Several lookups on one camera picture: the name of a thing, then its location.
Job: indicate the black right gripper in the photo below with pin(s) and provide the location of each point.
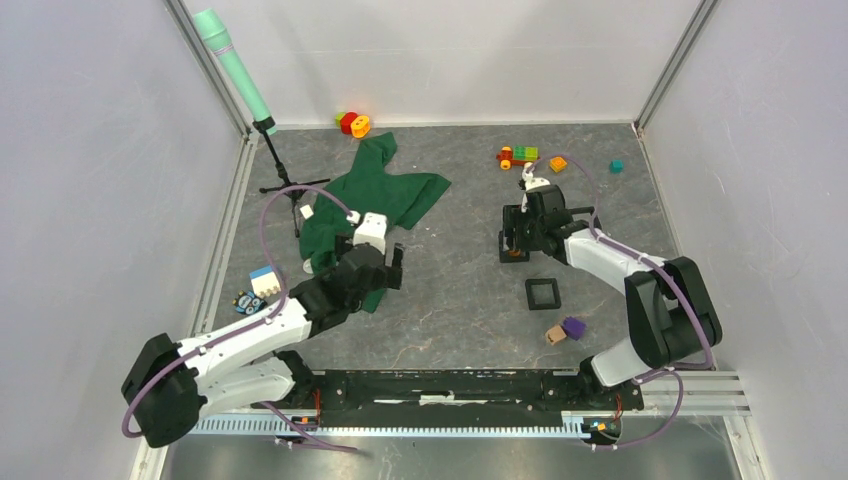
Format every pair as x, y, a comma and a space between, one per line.
528, 245

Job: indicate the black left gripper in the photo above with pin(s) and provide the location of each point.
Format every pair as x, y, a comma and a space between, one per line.
389, 275

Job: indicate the black display frame box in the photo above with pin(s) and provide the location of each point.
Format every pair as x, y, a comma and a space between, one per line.
504, 246

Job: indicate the green fabric garment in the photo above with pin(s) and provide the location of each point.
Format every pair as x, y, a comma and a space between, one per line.
404, 199

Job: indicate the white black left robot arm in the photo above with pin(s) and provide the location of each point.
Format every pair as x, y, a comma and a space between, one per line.
173, 384

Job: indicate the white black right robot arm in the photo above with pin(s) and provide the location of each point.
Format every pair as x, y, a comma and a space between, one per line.
669, 312

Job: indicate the orange toy brick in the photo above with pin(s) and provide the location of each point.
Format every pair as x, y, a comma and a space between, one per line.
557, 164

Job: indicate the colourful toy brick car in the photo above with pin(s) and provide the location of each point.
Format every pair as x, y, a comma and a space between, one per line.
510, 157

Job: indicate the teal small cube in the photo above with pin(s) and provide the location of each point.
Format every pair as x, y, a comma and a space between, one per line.
616, 166

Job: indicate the blue white toy brick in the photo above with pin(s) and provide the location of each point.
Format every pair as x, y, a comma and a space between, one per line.
264, 282

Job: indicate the black tripod microphone stand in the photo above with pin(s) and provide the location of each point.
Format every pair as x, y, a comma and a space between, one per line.
285, 175

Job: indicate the purple toy block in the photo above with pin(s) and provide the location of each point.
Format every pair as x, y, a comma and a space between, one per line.
573, 328

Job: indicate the tan wooden block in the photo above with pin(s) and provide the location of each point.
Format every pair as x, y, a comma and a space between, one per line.
555, 335

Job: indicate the blue cartoon badge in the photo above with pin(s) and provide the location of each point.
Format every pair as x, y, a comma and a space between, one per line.
248, 303

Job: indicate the red orange green toy blocks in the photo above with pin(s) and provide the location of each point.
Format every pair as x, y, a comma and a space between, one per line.
353, 124

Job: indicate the mint green microphone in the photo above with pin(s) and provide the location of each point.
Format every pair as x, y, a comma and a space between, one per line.
217, 39

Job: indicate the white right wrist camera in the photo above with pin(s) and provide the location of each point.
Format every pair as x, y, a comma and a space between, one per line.
532, 179

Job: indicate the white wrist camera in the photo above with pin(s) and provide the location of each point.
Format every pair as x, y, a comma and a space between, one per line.
532, 179
369, 229

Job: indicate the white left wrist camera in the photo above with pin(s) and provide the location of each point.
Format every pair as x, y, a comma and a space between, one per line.
369, 229

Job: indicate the black square frame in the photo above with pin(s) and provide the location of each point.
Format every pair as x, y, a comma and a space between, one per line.
589, 211

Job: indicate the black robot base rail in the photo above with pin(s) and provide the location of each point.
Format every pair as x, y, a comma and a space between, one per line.
449, 398

